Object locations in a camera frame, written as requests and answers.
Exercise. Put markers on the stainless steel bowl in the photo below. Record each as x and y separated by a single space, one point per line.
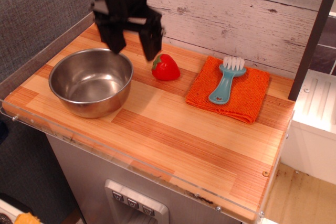
92 83

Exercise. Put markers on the silver dispenser panel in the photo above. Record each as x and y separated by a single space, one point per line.
130 206

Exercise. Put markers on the orange folded cloth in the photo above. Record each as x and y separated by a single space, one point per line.
239 97

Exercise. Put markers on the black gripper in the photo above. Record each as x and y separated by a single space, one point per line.
112 16

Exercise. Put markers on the clear acrylic table guard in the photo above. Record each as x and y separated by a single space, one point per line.
221 162

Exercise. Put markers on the yellow object bottom left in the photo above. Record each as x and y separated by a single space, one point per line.
26 218

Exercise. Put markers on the teal scrub brush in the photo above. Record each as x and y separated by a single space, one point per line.
231 68

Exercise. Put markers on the dark grey right post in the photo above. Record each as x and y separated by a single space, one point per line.
313 40

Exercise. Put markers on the red toy strawberry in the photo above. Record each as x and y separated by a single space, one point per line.
165 68

